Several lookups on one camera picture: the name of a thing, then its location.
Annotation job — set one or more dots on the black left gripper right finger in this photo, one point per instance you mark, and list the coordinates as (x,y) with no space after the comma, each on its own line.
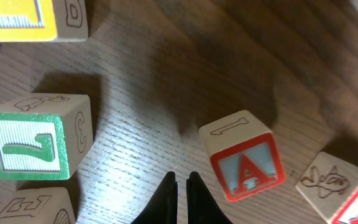
(202,207)

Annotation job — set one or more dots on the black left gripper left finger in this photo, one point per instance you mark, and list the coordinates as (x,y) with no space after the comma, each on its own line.
(162,206)

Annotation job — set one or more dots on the red A wooden block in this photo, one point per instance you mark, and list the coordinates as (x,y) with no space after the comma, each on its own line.
(243,154)

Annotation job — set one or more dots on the red I wooden block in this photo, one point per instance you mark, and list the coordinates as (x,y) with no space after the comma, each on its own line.
(330,186)

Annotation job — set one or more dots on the blue T wooden block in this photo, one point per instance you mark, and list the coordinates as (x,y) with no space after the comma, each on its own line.
(41,205)

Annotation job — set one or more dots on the green L wooden block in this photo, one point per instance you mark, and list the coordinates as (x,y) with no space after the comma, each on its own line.
(44,136)

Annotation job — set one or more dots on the yellow K wooden block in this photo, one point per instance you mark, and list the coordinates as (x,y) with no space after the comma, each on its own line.
(43,21)

